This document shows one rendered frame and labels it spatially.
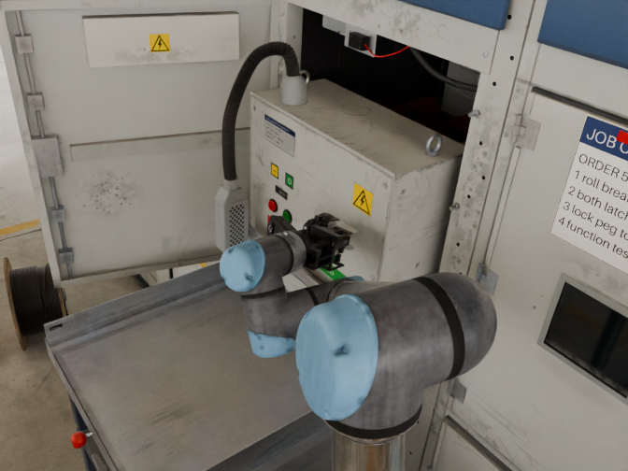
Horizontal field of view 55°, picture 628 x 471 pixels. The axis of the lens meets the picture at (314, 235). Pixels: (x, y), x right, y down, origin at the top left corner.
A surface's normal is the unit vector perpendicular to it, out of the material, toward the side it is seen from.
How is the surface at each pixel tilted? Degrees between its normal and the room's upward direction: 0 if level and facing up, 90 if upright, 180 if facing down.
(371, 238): 90
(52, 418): 0
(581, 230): 90
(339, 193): 90
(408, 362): 67
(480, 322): 53
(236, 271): 75
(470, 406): 90
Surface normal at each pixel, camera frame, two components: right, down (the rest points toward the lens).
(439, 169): 0.60, 0.46
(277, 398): 0.06, -0.84
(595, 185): -0.79, 0.29
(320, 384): -0.90, 0.08
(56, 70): 0.36, 0.52
